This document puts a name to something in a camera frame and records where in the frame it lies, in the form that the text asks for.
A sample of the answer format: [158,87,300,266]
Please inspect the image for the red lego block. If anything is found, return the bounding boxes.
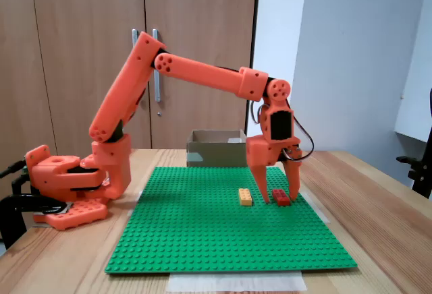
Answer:
[271,188,292,207]

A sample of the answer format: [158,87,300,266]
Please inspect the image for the yellow lego block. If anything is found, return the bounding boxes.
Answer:
[238,187,254,207]

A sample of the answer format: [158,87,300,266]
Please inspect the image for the open cardboard box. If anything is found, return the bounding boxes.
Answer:
[186,129,250,169]

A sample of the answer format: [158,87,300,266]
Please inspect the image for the green lego baseplate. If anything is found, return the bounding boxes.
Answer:
[104,167,358,274]

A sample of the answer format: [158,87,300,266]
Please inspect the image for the translucent masking tape strip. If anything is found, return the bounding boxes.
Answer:
[305,191,331,224]
[126,189,144,217]
[167,271,308,293]

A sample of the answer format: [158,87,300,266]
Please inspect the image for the black stand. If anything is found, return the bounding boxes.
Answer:
[396,87,432,200]

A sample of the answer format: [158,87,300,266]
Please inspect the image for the white panel board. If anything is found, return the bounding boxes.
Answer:
[394,0,432,144]

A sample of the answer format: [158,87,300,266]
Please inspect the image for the wooden cabinet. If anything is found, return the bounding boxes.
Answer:
[0,0,261,160]

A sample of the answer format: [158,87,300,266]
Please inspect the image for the black table clamp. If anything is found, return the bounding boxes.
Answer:
[0,172,70,250]

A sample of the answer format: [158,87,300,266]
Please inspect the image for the thin servo cable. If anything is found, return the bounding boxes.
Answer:
[283,113,315,164]

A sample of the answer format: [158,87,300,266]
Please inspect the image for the black power cable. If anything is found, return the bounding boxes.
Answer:
[0,160,28,179]

